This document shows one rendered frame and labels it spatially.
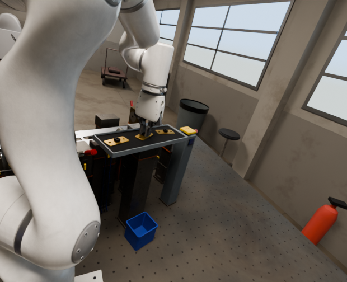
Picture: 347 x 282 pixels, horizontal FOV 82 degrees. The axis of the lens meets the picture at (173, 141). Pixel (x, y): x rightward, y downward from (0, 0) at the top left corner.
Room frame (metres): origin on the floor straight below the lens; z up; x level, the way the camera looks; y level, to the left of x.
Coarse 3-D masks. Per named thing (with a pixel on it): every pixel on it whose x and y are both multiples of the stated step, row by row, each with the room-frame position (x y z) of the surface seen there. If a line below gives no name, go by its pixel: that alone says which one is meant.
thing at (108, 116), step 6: (102, 114) 1.13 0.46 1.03; (108, 114) 1.15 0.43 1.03; (114, 114) 1.18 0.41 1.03; (96, 120) 1.09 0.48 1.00; (102, 120) 1.05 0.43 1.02; (108, 120) 1.08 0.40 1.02; (114, 120) 1.11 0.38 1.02; (96, 126) 1.09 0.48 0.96; (102, 126) 1.06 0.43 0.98; (108, 126) 1.08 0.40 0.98
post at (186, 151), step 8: (192, 136) 0.89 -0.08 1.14; (176, 144) 0.90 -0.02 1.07; (184, 144) 0.87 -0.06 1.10; (192, 144) 0.90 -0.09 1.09; (176, 152) 0.89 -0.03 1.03; (184, 152) 0.87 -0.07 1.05; (176, 160) 0.88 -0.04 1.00; (184, 160) 0.88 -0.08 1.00; (168, 168) 0.90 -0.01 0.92; (176, 168) 0.87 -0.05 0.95; (184, 168) 0.90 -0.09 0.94; (168, 176) 0.89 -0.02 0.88; (176, 176) 0.86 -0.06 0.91; (168, 184) 0.88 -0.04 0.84; (176, 184) 0.88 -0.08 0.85; (168, 192) 0.87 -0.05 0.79; (176, 192) 0.90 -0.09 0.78; (168, 200) 0.86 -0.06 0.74
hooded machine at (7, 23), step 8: (0, 16) 5.52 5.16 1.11; (8, 16) 5.61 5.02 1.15; (0, 24) 5.50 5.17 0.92; (8, 24) 5.60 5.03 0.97; (16, 24) 5.70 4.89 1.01; (0, 32) 5.47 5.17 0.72; (8, 32) 5.57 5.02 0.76; (16, 32) 5.66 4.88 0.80; (0, 40) 5.45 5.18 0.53; (8, 40) 5.56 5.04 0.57; (0, 48) 5.44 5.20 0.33; (8, 48) 5.55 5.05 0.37; (0, 56) 5.43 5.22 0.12
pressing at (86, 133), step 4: (100, 128) 1.00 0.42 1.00; (104, 128) 1.01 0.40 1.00; (108, 128) 1.02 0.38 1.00; (112, 128) 1.04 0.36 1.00; (116, 128) 1.05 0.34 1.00; (124, 128) 1.08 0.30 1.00; (76, 132) 0.88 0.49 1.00; (80, 132) 0.89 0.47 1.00; (84, 132) 0.90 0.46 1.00; (88, 132) 0.92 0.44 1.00; (92, 132) 0.93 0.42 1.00; (96, 132) 0.94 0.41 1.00; (100, 132) 0.95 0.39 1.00; (104, 132) 0.96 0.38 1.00; (76, 136) 0.85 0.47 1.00; (80, 136) 0.86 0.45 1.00; (84, 136) 0.87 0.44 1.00; (88, 136) 0.88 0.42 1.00; (80, 140) 0.82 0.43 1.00; (84, 140) 0.82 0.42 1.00; (88, 140) 0.84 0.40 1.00; (88, 144) 0.80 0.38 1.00; (0, 148) 0.61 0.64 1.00
